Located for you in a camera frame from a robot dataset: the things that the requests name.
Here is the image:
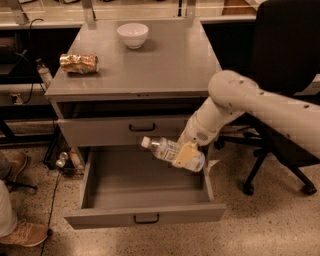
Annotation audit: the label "wall power outlet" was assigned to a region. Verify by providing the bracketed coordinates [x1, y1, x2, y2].
[10, 94, 20, 105]

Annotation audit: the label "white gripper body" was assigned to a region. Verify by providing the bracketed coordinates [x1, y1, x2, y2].
[178, 113, 214, 146]

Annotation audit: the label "clear plastic water bottle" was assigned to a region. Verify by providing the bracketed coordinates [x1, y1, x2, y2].
[141, 136, 205, 172]

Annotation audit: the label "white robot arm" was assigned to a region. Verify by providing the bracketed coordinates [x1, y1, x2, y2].
[173, 70, 320, 168]

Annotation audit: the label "grey metal drawer cabinet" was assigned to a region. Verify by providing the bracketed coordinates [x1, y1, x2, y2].
[44, 18, 232, 158]

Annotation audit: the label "grey middle drawer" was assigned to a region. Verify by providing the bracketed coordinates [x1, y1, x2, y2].
[58, 115, 189, 147]

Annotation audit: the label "crumpled gold snack bag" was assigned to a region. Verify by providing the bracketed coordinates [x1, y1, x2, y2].
[59, 54, 98, 74]

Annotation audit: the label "white trouser leg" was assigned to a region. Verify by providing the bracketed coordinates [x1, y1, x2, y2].
[0, 180, 18, 237]

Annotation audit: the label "black power cable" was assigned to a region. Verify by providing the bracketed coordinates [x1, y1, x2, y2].
[19, 17, 46, 106]

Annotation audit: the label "white round knobs on floor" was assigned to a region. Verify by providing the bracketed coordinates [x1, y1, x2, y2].
[56, 152, 69, 168]

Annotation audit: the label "white ceramic bowl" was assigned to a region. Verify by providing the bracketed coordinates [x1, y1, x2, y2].
[117, 23, 149, 49]

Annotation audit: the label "open bottom grey drawer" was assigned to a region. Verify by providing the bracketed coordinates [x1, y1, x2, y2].
[65, 145, 226, 229]

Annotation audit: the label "small bottle beside cabinet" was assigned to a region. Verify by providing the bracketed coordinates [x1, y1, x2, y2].
[36, 58, 52, 89]

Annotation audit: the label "tan sneaker rear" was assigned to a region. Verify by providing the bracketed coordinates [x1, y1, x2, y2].
[4, 152, 28, 182]

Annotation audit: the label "black office chair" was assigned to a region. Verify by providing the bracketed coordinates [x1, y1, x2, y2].
[205, 0, 320, 195]

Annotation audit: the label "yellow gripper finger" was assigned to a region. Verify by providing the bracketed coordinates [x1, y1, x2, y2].
[172, 142, 198, 168]

